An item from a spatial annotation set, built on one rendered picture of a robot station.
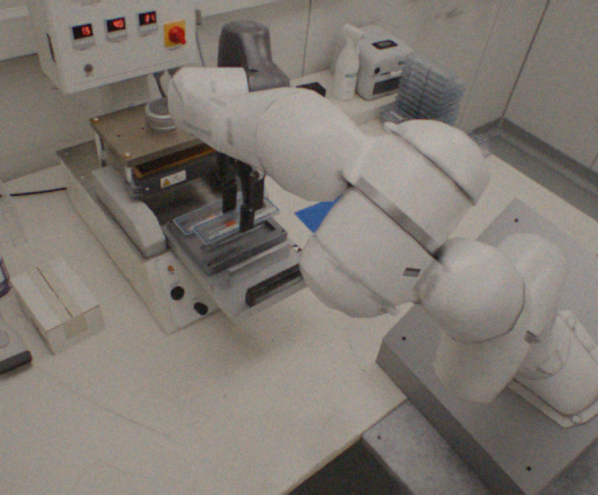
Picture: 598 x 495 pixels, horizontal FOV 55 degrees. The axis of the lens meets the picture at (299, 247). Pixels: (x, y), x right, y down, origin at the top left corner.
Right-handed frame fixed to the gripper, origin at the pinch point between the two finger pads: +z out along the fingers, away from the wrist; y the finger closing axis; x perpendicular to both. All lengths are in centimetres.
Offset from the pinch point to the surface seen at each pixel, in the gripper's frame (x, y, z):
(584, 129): 246, -27, 80
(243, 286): -5.7, 10.7, 9.7
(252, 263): -2.4, 9.1, 6.4
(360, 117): 83, -44, 30
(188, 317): -11.4, -1.9, 29.8
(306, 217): 36, -16, 32
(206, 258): -8.9, 2.3, 7.3
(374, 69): 90, -48, 16
